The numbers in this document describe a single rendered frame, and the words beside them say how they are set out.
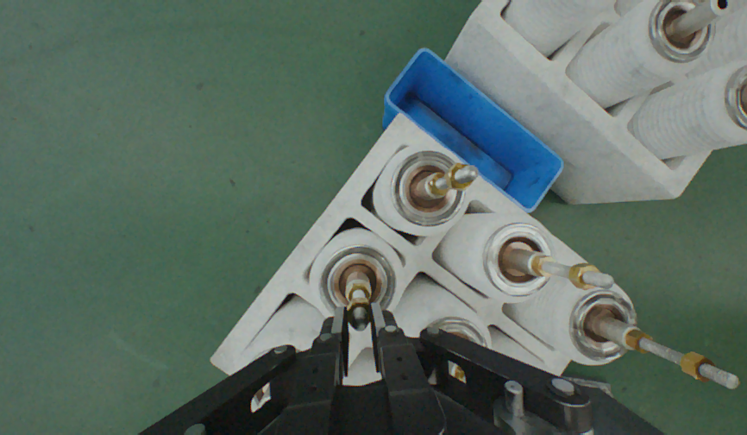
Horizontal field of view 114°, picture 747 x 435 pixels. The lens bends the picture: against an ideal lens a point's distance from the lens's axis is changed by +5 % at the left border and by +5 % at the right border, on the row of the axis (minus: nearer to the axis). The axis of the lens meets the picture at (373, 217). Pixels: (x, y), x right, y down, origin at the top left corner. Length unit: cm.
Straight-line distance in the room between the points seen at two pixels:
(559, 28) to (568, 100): 9
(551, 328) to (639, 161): 28
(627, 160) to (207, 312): 74
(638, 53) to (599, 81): 5
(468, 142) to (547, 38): 20
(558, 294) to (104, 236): 73
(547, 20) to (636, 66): 11
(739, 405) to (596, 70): 87
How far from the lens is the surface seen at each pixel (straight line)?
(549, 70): 45
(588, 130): 48
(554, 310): 34
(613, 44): 45
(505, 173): 58
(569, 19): 43
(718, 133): 49
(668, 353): 33
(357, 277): 22
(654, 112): 51
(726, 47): 59
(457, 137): 55
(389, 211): 24
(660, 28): 45
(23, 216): 77
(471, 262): 28
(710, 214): 94
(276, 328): 29
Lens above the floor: 49
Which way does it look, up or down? 85 degrees down
